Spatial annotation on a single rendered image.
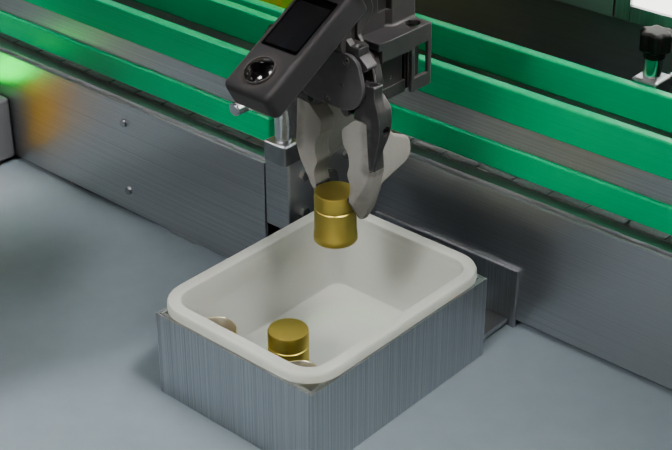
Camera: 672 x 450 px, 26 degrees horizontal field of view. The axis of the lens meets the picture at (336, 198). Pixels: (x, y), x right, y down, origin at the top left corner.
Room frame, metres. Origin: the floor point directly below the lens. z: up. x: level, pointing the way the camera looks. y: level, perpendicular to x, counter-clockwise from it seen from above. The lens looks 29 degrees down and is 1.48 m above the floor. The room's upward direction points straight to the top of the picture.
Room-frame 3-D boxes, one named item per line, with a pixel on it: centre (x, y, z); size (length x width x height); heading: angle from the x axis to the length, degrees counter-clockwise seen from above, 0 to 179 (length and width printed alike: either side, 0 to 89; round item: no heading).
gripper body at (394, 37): (1.03, -0.02, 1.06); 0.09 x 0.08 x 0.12; 137
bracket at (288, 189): (1.18, 0.02, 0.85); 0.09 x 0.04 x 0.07; 139
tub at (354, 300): (1.01, 0.01, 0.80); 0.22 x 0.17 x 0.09; 139
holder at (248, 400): (1.03, -0.01, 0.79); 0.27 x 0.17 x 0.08; 139
